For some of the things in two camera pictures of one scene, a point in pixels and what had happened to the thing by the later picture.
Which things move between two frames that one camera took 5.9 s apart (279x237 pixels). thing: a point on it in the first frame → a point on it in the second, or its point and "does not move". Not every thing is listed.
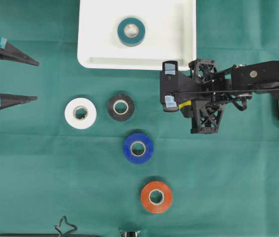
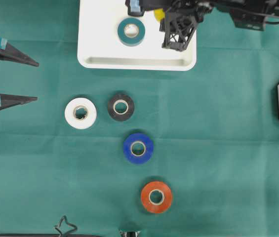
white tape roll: x=73 y=120 does not move
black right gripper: x=201 y=96 → x=180 y=20
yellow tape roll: x=181 y=105 → x=159 y=14
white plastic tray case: x=170 y=27 does not move
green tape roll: x=131 y=31 does not move
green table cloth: x=96 y=147 does not move
